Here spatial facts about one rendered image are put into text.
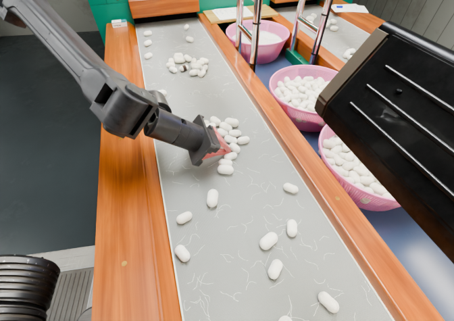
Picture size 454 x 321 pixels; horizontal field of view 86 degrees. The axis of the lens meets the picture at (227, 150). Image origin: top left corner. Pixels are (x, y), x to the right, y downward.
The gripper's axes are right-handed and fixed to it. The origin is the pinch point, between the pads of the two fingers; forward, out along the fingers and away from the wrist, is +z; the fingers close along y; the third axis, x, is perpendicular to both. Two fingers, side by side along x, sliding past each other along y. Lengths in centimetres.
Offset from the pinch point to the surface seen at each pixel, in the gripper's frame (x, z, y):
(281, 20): -33, 36, 69
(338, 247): -6.7, 10.2, -27.0
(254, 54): -17.1, 12.4, 34.1
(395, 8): -112, 175, 145
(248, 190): 0.4, 2.2, -10.8
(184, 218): 8.7, -9.7, -13.8
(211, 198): 4.3, -5.6, -11.5
